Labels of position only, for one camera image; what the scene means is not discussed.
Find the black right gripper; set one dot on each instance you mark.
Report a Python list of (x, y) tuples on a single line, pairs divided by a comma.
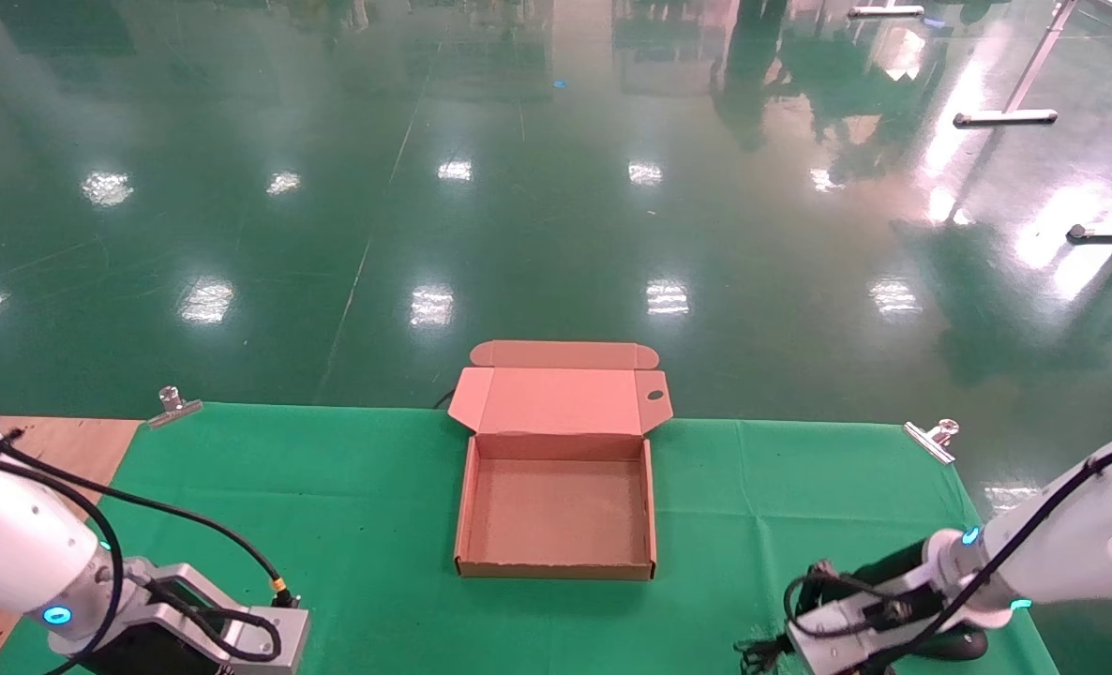
[(959, 645)]

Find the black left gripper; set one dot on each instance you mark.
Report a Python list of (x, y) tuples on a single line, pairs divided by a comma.
[(157, 652)]

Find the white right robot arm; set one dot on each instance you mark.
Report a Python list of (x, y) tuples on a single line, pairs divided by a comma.
[(1081, 544)]

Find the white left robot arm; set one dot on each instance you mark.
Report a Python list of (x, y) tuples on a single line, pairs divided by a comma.
[(12, 544)]

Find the open brown cardboard box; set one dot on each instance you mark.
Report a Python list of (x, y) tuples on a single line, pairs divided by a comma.
[(561, 506)]

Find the silver binder clip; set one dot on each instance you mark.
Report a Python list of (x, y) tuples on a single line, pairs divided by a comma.
[(931, 439), (176, 408)]

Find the green table cloth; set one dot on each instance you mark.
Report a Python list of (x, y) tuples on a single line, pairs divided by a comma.
[(378, 525)]

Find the white foot bar black cap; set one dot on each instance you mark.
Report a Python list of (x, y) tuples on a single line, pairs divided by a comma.
[(1109, 232)]

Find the short white metal foot bar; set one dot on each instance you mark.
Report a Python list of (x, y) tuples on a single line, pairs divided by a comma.
[(884, 11)]

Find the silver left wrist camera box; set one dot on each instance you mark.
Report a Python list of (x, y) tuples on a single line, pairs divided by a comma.
[(172, 600)]

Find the white metal table leg frame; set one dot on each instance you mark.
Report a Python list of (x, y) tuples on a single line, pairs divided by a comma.
[(1006, 117)]

